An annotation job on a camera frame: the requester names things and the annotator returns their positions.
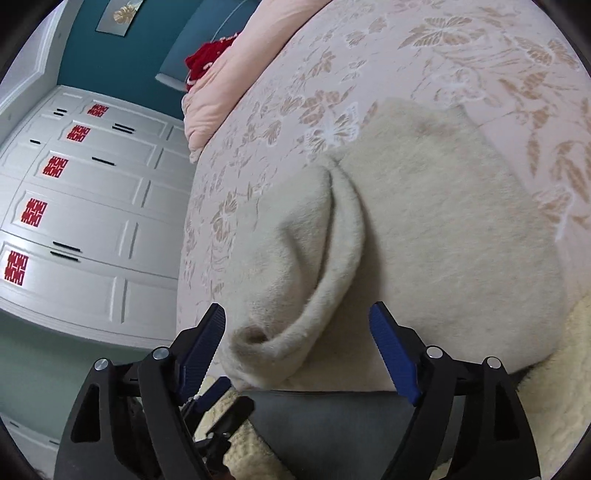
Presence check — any red cloth item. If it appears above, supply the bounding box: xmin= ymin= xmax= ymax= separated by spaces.
xmin=184 ymin=33 xmax=238 ymax=91

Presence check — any pink folded quilt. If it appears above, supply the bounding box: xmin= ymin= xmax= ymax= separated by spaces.
xmin=181 ymin=0 xmax=327 ymax=164

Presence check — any white wardrobe with red stickers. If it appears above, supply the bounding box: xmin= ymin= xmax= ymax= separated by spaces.
xmin=1 ymin=86 xmax=195 ymax=349

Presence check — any framed floral wall picture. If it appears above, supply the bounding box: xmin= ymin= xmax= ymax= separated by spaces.
xmin=95 ymin=0 xmax=143 ymax=37

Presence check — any teal upholstered headboard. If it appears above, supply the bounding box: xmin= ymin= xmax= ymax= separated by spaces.
xmin=155 ymin=0 xmax=259 ymax=92

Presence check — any pink butterfly bedspread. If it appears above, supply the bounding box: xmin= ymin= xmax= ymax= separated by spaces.
xmin=174 ymin=0 xmax=591 ymax=370

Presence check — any cream knit sweater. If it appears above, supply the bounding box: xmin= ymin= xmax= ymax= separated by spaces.
xmin=218 ymin=99 xmax=567 ymax=391

